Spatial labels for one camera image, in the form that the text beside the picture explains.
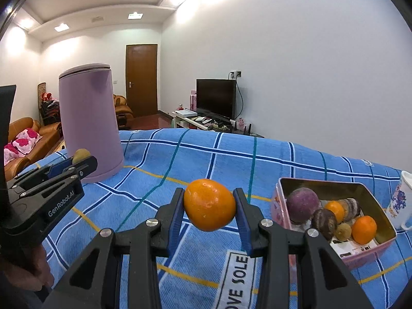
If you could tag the white mug with blue print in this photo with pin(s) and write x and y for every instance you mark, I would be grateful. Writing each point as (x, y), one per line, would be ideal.
(400, 199)

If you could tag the square ceiling light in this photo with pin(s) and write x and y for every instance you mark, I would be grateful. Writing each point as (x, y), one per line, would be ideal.
(135, 15)
(61, 27)

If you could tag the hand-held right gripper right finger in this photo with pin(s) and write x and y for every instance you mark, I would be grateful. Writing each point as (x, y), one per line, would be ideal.
(243, 222)

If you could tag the white television stand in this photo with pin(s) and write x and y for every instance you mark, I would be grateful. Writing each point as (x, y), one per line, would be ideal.
(180, 120)

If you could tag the brown wooden door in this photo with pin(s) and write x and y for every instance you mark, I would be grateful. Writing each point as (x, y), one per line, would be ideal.
(141, 80)

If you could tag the black television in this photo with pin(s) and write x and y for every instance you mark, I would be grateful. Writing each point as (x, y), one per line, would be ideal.
(215, 98)

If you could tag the flat white box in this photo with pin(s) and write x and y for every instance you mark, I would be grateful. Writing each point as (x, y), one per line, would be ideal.
(186, 113)

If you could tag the brown leather sofa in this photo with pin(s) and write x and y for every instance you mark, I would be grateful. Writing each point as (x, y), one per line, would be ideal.
(22, 125)

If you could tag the dark cluttered shelf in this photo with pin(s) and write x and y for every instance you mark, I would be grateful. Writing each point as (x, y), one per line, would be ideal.
(50, 109)

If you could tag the small green-brown kiwi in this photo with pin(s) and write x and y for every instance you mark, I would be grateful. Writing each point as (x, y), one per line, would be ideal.
(82, 154)
(343, 231)

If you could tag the printed paper sheet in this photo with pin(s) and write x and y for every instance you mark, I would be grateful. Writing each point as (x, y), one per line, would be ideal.
(354, 249)

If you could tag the person's left hand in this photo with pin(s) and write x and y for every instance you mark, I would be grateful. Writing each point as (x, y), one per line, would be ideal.
(32, 270)

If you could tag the black router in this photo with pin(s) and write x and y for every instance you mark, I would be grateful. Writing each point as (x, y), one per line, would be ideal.
(241, 127)

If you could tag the round purple radish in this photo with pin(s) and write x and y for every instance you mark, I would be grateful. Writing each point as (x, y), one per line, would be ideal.
(302, 204)

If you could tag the dark brown round root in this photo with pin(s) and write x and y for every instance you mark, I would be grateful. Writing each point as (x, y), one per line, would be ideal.
(323, 222)

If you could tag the pink tin box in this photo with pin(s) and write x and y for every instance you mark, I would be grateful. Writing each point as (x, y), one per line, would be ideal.
(277, 209)

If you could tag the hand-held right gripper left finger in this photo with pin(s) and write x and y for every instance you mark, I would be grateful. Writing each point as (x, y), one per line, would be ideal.
(175, 219)

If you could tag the cut purple sweet potato piece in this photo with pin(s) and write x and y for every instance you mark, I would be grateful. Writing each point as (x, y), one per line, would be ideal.
(352, 207)

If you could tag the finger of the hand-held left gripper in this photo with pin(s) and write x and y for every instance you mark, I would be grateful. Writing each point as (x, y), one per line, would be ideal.
(61, 168)
(87, 165)

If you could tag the orange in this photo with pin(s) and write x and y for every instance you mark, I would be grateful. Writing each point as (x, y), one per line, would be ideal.
(363, 230)
(335, 210)
(209, 204)

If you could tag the pink heart pillow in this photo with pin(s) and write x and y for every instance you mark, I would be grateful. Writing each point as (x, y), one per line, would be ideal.
(27, 140)
(11, 153)

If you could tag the pink cylindrical kettle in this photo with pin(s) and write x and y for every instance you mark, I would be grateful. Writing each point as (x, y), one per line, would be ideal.
(90, 122)

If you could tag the blue plaid blanket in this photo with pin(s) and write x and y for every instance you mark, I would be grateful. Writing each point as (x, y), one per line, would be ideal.
(209, 154)

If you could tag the white wall socket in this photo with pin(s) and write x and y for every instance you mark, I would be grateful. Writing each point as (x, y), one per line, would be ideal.
(236, 74)

